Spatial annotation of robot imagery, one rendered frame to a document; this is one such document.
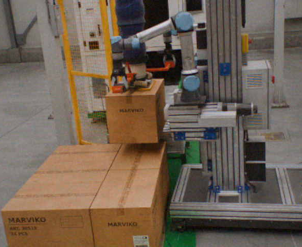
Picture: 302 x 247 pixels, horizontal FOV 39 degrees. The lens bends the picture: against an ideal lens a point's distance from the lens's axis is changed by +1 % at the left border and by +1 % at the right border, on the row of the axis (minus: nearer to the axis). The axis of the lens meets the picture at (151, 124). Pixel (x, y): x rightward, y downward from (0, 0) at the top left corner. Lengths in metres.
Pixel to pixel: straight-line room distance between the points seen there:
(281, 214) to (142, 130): 1.22
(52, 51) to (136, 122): 1.59
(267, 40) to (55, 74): 8.52
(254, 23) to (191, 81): 9.56
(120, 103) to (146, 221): 1.03
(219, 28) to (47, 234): 1.87
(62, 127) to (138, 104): 1.64
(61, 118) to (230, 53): 2.22
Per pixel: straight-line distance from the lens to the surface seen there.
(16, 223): 3.05
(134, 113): 3.38
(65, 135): 4.84
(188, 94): 3.15
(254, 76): 3.24
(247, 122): 3.33
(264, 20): 12.47
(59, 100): 4.73
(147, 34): 3.08
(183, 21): 2.92
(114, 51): 2.98
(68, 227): 2.94
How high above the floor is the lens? 1.85
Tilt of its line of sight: 17 degrees down
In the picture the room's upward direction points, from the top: 5 degrees counter-clockwise
